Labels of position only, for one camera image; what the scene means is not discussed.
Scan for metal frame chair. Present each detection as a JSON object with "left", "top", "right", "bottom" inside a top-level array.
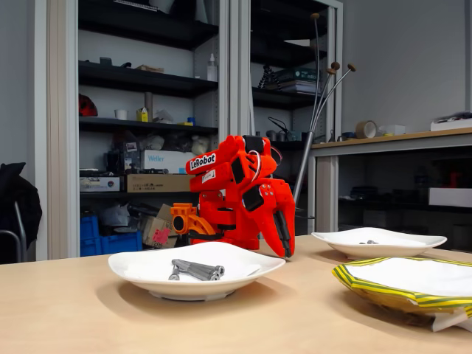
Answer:
[{"left": 0, "top": 201, "right": 29, "bottom": 263}]

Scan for white plastic bag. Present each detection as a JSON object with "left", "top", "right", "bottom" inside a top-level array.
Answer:
[{"left": 139, "top": 134, "right": 165, "bottom": 151}]

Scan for brown tape roll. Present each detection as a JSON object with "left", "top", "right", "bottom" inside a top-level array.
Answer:
[{"left": 355, "top": 119, "right": 378, "bottom": 139}]

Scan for white soft lump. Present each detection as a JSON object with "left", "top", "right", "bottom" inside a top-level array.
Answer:
[{"left": 190, "top": 134, "right": 210, "bottom": 156}]

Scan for white tray with parts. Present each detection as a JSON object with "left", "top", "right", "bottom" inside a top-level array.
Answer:
[{"left": 430, "top": 111, "right": 472, "bottom": 132}]

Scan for red black helmet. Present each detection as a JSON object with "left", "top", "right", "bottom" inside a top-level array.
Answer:
[{"left": 78, "top": 93, "right": 99, "bottom": 118}]

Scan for stack of books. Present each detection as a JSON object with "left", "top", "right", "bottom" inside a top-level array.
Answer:
[{"left": 278, "top": 67, "right": 322, "bottom": 95}]

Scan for tall blue plastic crate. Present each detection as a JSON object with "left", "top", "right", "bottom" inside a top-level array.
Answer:
[{"left": 80, "top": 215, "right": 100, "bottom": 257}]

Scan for white square plate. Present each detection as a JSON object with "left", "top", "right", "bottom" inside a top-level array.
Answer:
[
  {"left": 108, "top": 241, "right": 286, "bottom": 302},
  {"left": 311, "top": 227, "right": 448, "bottom": 260}
]

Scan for black jacket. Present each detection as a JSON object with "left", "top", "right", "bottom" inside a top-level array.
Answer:
[{"left": 0, "top": 162, "right": 44, "bottom": 265}]

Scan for white printed flat box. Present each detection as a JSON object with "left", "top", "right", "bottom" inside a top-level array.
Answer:
[{"left": 79, "top": 176, "right": 121, "bottom": 192}]

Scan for black flexible tripod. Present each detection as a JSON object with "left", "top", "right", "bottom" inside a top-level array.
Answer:
[{"left": 257, "top": 64, "right": 280, "bottom": 90}]

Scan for long brown carton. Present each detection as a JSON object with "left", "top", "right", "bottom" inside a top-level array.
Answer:
[{"left": 126, "top": 173, "right": 195, "bottom": 193}]

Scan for grey workbench wooden top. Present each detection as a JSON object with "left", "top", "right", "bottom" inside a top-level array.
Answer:
[{"left": 308, "top": 127, "right": 472, "bottom": 237}]

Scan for yellow black striped paper plate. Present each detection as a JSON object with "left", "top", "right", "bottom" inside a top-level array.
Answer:
[{"left": 330, "top": 257, "right": 472, "bottom": 333}]

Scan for low blue plastic crate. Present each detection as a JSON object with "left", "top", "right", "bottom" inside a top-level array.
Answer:
[{"left": 99, "top": 231, "right": 143, "bottom": 255}]

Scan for orange table clamp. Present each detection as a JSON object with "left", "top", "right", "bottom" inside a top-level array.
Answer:
[{"left": 170, "top": 202, "right": 218, "bottom": 237}]

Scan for grey open storage cabinet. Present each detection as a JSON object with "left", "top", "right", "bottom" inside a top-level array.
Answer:
[
  {"left": 35, "top": 0, "right": 232, "bottom": 261},
  {"left": 229, "top": 0, "right": 344, "bottom": 239}
]

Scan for cardboard box pink sticker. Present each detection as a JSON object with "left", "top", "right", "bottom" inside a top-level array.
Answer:
[{"left": 142, "top": 204, "right": 182, "bottom": 249}]

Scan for white plastic bottle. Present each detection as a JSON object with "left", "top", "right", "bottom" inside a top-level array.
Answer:
[{"left": 206, "top": 53, "right": 218, "bottom": 82}]

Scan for white Weller box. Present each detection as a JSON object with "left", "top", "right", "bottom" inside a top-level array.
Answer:
[{"left": 139, "top": 149, "right": 200, "bottom": 175}]

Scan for white red servo cable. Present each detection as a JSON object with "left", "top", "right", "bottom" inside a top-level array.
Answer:
[{"left": 247, "top": 149, "right": 263, "bottom": 182}]

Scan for crumpled clear plastic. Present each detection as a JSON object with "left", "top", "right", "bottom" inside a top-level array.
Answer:
[{"left": 153, "top": 109, "right": 174, "bottom": 125}]

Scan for black hand tool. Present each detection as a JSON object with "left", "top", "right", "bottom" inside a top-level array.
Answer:
[{"left": 125, "top": 167, "right": 170, "bottom": 175}]

